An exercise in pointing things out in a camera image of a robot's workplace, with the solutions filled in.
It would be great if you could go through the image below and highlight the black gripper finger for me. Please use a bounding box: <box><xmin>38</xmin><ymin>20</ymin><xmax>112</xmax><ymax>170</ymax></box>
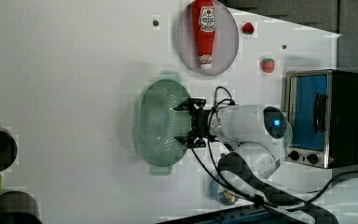
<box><xmin>174</xmin><ymin>136</ymin><xmax>206</xmax><ymax>148</ymax></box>
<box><xmin>174</xmin><ymin>98</ymin><xmax>206</xmax><ymax>111</ymax></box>

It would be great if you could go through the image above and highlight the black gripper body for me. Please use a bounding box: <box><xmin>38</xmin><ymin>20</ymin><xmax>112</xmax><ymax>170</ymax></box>
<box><xmin>189</xmin><ymin>108</ymin><xmax>216</xmax><ymax>140</ymax></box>

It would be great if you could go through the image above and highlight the mint green strainer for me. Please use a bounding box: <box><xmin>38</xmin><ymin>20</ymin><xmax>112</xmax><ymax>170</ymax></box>
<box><xmin>133</xmin><ymin>74</ymin><xmax>191</xmax><ymax>175</ymax></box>

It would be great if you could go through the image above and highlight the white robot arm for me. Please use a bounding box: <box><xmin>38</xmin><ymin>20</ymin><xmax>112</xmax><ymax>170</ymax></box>
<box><xmin>174</xmin><ymin>98</ymin><xmax>358</xmax><ymax>224</ymax></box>

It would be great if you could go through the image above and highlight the blue bowl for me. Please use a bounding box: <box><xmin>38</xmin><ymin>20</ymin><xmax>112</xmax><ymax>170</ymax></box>
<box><xmin>210</xmin><ymin>180</ymin><xmax>238</xmax><ymax>206</ymax></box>

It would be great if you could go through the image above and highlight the peeled banana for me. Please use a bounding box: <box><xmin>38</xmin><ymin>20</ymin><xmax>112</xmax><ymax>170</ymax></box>
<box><xmin>223</xmin><ymin>191</ymin><xmax>235</xmax><ymax>203</ymax></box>

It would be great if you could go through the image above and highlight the grey round plate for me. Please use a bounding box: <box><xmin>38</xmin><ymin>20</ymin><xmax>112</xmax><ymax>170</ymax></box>
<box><xmin>174</xmin><ymin>0</ymin><xmax>239</xmax><ymax>76</ymax></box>

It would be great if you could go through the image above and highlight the large red strawberry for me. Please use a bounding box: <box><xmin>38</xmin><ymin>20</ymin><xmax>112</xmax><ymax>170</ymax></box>
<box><xmin>260</xmin><ymin>58</ymin><xmax>275</xmax><ymax>73</ymax></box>

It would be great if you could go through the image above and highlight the small red strawberry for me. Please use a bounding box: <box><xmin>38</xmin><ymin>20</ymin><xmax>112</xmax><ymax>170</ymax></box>
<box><xmin>241</xmin><ymin>22</ymin><xmax>255</xmax><ymax>35</ymax></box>

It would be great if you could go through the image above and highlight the red ketchup bottle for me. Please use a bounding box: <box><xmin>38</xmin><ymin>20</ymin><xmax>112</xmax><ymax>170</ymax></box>
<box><xmin>190</xmin><ymin>0</ymin><xmax>215</xmax><ymax>70</ymax></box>

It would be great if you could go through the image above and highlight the black toaster oven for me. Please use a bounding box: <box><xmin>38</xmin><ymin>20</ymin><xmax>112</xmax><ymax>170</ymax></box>
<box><xmin>285</xmin><ymin>69</ymin><xmax>358</xmax><ymax>169</ymax></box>

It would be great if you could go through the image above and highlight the black cylinder container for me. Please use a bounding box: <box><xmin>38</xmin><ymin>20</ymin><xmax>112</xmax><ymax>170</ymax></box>
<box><xmin>0</xmin><ymin>191</ymin><xmax>43</xmax><ymax>224</ymax></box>

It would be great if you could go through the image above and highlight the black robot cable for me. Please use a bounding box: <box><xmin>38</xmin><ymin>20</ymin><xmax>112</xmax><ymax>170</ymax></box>
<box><xmin>189</xmin><ymin>86</ymin><xmax>358</xmax><ymax>216</ymax></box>

